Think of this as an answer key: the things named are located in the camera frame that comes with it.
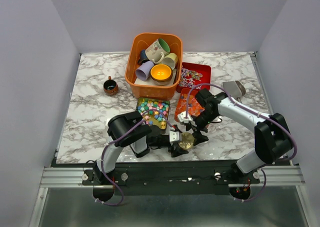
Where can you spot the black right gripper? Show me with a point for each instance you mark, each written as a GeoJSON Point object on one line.
{"type": "Point", "coordinates": [199, 138]}

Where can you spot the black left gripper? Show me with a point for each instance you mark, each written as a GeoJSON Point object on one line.
{"type": "Point", "coordinates": [177, 151]}

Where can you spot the gold round jar lid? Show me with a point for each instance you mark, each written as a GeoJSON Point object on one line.
{"type": "Point", "coordinates": [187, 141]}

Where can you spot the gold tin of star candies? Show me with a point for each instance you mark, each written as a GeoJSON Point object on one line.
{"type": "Point", "coordinates": [154, 111]}

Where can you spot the steel candy scoop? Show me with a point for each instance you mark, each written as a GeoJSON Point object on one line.
{"type": "Point", "coordinates": [235, 89]}

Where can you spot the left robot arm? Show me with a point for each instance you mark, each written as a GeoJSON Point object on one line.
{"type": "Point", "coordinates": [131, 130]}

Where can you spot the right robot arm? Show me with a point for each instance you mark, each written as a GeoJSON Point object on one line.
{"type": "Point", "coordinates": [272, 138]}

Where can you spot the orange tray of clear lollipops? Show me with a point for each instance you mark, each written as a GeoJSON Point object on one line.
{"type": "Point", "coordinates": [194, 108]}

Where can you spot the red tray of swirl lollipops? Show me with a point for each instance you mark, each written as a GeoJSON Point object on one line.
{"type": "Point", "coordinates": [193, 74]}

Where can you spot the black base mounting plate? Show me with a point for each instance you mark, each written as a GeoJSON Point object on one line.
{"type": "Point", "coordinates": [169, 178]}

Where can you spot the yellow bowl with dark rim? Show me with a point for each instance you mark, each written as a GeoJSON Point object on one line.
{"type": "Point", "coordinates": [161, 74]}

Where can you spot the pale yellow mug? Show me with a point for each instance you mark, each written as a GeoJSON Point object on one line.
{"type": "Point", "coordinates": [170, 60]}

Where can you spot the orange plastic bin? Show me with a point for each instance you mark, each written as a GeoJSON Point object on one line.
{"type": "Point", "coordinates": [143, 41]}

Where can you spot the lavender plastic cup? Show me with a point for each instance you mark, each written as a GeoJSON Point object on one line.
{"type": "Point", "coordinates": [143, 72]}

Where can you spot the white floral mug green inside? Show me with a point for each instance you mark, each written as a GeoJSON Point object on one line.
{"type": "Point", "coordinates": [157, 51]}

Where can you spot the brown patterned ceramic mug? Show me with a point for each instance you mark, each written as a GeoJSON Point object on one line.
{"type": "Point", "coordinates": [110, 87]}

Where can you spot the dark blue mug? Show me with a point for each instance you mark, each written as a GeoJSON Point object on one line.
{"type": "Point", "coordinates": [142, 57]}

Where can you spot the aluminium frame rail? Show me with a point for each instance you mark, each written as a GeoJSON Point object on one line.
{"type": "Point", "coordinates": [279, 200]}

